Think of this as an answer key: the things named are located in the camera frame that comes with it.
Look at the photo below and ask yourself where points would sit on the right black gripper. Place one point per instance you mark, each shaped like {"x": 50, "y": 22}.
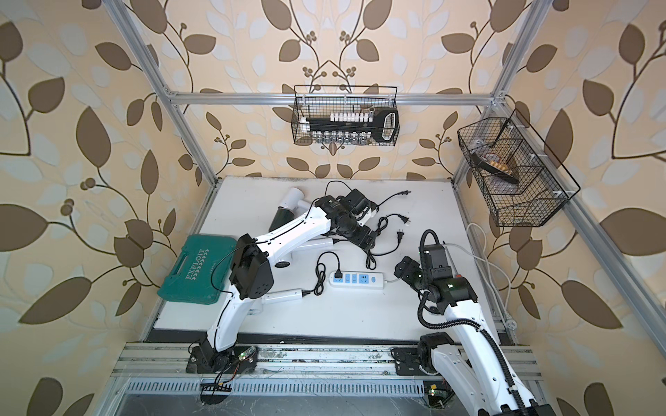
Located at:
{"x": 406, "y": 269}

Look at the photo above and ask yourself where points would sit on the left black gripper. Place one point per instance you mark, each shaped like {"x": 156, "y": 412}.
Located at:
{"x": 359, "y": 239}

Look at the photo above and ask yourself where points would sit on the white blue power strip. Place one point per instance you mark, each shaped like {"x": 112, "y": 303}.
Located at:
{"x": 357, "y": 280}

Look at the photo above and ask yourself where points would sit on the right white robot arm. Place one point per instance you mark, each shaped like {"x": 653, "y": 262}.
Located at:
{"x": 461, "y": 348}

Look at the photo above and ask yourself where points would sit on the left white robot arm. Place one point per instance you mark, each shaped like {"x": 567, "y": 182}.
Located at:
{"x": 254, "y": 259}

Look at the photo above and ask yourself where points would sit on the brush in right basket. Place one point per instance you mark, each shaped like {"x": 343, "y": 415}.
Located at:
{"x": 496, "y": 169}

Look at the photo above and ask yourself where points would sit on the green tool case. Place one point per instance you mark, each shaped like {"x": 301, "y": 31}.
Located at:
{"x": 198, "y": 274}

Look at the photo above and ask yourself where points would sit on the small green led board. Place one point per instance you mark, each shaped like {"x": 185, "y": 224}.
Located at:
{"x": 247, "y": 354}

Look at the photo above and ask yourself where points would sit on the socket set rail black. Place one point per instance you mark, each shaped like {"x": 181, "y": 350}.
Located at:
{"x": 365, "y": 127}

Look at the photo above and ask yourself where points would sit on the back wire basket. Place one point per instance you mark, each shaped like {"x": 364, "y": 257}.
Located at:
{"x": 322, "y": 99}

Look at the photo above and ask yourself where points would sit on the wire basket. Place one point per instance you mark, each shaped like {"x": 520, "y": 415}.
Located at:
{"x": 322, "y": 99}
{"x": 546, "y": 185}

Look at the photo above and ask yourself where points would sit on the right wire basket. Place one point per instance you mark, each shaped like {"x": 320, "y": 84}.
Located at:
{"x": 546, "y": 185}

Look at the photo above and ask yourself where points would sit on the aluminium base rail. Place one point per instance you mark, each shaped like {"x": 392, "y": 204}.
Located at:
{"x": 280, "y": 370}

